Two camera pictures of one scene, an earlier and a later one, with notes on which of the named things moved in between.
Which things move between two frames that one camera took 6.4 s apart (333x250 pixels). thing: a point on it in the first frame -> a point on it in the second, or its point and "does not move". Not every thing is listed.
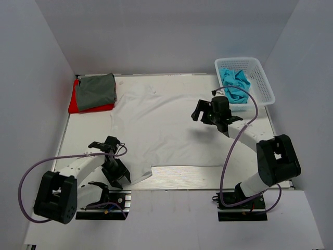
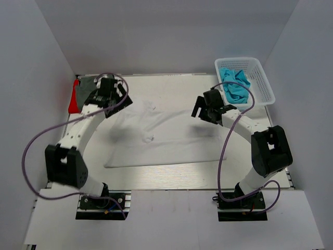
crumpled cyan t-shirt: [231, 77] does not move
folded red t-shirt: [73, 108] does not move
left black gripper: [123, 169] -> [120, 107]
